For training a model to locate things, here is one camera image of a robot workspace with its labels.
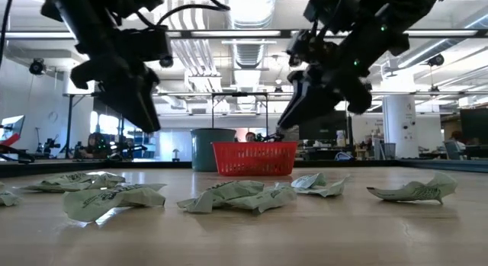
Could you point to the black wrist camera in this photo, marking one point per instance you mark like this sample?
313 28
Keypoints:
312 49
148 45

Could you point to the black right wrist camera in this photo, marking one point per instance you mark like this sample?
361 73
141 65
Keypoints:
312 49

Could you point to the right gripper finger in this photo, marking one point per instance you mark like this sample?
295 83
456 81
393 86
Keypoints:
316 94
295 90

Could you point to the black background robot arm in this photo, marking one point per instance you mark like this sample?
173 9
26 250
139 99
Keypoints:
270 137

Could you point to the grey waste bin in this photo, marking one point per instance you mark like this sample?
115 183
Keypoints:
390 151

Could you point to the white stevia packet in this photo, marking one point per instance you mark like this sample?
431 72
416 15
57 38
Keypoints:
57 184
267 199
309 181
8 199
146 186
108 179
213 197
95 205
411 193
329 190

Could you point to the white building pillar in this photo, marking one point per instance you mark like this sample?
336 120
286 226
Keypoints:
400 125

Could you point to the tilted lit monitor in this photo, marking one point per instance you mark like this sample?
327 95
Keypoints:
13 127

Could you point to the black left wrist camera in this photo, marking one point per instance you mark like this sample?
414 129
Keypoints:
148 45

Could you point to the black ceiling-mounted camera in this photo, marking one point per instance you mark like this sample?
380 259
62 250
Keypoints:
166 62
435 60
37 66

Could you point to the white plastic bottle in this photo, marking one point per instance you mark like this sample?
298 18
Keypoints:
341 139

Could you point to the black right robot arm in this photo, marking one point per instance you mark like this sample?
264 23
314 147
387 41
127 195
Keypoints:
404 10

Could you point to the red plastic basket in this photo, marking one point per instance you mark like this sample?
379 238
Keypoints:
255 159

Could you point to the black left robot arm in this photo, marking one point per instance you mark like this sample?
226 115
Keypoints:
87 14

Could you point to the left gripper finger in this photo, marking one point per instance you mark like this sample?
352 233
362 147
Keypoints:
156 106
131 106

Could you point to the person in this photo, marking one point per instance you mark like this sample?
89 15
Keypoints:
250 136
456 138
95 146

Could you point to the silver ceiling air duct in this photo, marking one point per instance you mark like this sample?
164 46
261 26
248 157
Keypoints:
249 10

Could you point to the black computer monitor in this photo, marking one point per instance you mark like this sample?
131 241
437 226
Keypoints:
474 123
328 130

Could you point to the black background rig stand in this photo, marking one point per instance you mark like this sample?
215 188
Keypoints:
69 125
239 94

